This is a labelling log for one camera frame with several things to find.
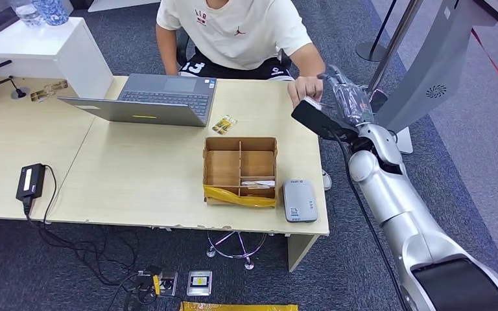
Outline red barrier belt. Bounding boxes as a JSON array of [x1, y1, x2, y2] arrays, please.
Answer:
[[470, 27, 498, 108]]

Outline thin black cable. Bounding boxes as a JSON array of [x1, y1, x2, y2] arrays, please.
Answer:
[[38, 164, 140, 275]]

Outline person's left hand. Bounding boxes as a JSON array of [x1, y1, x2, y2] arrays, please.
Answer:
[[287, 76, 324, 108]]

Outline black power adapter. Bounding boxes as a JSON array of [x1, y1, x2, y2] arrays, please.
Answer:
[[16, 163, 47, 203]]

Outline clear plastic wrap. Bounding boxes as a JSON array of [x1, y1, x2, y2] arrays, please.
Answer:
[[317, 64, 375, 128]]

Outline black stanchion post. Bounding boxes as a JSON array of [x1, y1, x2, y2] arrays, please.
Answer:
[[355, 0, 399, 62]]

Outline grey laptop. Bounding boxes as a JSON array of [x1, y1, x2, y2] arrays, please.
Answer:
[[56, 73, 218, 128]]

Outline yellow floor tape marking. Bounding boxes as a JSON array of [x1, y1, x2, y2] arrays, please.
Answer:
[[179, 301, 299, 311]]

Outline steel floor outlet box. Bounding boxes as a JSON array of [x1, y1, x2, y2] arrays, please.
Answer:
[[186, 270, 213, 297], [158, 271, 179, 298]]

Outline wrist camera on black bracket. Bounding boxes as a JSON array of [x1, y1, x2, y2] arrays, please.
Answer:
[[290, 96, 362, 143]]

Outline grey kiosk stand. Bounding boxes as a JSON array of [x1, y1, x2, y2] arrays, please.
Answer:
[[373, 0, 498, 156]]

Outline person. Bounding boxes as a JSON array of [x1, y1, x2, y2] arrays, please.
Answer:
[[155, 0, 326, 108]]

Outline white key card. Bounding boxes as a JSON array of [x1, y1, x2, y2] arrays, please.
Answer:
[[241, 180, 276, 190]]

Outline black and yellow plug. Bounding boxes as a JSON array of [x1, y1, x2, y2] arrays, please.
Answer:
[[136, 265, 163, 297]]

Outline grey card reader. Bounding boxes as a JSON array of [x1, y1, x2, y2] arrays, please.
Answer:
[[281, 178, 318, 224]]

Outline wooden compartment box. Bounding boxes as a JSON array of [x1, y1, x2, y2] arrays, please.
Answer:
[[202, 136, 279, 209]]

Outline yellow printed card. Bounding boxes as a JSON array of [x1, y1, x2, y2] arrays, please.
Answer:
[[211, 114, 238, 136]]

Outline clear water bottle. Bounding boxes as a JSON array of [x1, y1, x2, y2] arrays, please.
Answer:
[[10, 0, 43, 27]]

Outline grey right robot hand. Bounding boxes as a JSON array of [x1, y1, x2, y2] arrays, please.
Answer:
[[317, 65, 374, 126]]

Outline chrome stanchion post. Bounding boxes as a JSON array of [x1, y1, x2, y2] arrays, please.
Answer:
[[366, 0, 425, 113]]

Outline white cabinet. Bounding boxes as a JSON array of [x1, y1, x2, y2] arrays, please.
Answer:
[[0, 16, 115, 100]]

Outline chrome stool base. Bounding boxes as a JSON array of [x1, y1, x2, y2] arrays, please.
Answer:
[[206, 231, 276, 271]]

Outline beige desk leg panel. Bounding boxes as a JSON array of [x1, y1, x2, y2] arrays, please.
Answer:
[[287, 233, 321, 273]]

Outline thick black power cord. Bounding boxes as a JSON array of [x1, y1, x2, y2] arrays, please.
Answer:
[[22, 195, 145, 288]]

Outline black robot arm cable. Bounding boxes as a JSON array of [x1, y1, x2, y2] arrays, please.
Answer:
[[328, 128, 410, 311]]

